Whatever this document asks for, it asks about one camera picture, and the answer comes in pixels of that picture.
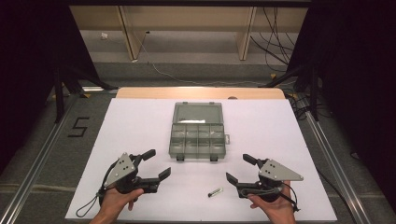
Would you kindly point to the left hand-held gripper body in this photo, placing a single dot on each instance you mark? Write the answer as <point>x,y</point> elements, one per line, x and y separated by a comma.
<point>120,169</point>

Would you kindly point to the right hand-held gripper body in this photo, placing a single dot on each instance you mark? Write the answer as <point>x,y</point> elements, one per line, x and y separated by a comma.
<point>275,172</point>

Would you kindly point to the person's left hand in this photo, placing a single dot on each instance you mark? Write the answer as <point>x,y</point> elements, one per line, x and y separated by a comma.
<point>115,200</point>

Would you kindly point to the person's right hand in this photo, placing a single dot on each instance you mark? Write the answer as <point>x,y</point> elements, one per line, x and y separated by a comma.
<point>277,207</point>

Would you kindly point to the small metal screw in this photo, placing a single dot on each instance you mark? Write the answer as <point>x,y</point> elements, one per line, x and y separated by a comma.
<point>215,192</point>

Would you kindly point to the white table mat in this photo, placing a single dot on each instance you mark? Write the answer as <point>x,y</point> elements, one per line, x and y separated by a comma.
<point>199,205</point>

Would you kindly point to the clear plastic compartment box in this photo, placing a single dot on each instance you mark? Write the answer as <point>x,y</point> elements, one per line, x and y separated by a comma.
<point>196,137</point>

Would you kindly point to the light wooden table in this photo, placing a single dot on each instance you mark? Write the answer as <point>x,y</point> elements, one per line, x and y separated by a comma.
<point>199,93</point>

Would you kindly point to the black metal stand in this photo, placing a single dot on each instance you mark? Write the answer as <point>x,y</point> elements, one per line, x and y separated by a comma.
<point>58,93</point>
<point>313,93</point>

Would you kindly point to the dark curtain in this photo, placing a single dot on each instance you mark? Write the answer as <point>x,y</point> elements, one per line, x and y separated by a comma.
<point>358,77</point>
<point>28,62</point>

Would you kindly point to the small white floor object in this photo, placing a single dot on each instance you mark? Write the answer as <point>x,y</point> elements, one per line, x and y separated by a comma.
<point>104,35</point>

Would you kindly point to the light wooden desk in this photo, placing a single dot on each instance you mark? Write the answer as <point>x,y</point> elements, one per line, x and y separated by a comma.
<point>186,18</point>

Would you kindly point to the silver metal rail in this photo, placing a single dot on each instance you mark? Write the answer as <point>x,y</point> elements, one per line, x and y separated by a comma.
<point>337,168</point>
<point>34,174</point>

